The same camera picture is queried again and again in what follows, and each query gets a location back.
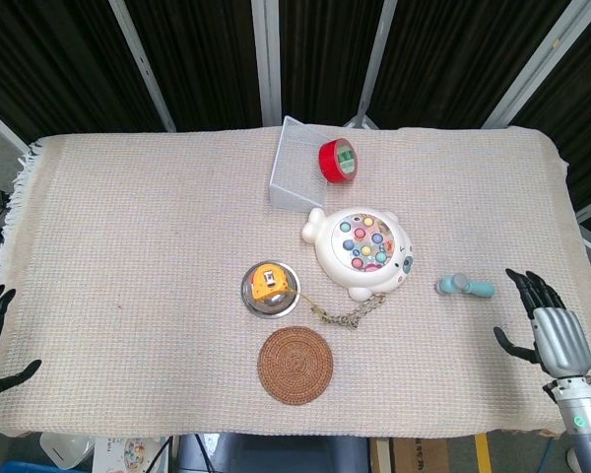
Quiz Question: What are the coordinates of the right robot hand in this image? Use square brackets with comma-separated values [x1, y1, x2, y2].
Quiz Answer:
[492, 268, 591, 379]

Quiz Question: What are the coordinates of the white seal-shaped pop toy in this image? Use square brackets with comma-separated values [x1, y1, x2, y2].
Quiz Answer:
[301, 207, 416, 303]

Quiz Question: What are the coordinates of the white plastic container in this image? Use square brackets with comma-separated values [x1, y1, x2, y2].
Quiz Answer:
[38, 432, 96, 469]

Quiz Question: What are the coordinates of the blue plastic bin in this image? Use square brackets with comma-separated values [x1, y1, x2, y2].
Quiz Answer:
[4, 459, 93, 473]

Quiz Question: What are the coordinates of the beige woven tablecloth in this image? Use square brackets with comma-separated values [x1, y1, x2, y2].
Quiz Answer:
[0, 123, 591, 439]

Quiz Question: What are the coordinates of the white colourful printed box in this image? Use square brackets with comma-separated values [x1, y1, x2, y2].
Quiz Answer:
[92, 436, 171, 473]

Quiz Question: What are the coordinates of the cardboard box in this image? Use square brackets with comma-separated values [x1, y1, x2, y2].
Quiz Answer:
[369, 436, 449, 473]

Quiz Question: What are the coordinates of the brown woven round coaster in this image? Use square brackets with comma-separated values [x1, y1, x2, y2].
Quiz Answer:
[257, 325, 335, 406]

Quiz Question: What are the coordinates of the red tape roll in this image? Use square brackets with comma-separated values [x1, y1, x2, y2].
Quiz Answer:
[317, 137, 360, 185]

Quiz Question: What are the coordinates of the yellow tape measure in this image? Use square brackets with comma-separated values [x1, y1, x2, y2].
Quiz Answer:
[250, 264, 290, 302]

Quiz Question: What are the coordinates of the stainless steel bowl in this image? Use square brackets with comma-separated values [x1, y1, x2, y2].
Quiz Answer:
[240, 260, 300, 320]

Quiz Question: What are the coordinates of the black office chair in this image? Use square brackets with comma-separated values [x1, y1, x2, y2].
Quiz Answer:
[176, 433, 370, 473]

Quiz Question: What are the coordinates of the clear plastic box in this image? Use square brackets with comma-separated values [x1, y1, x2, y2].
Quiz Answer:
[268, 115, 346, 210]

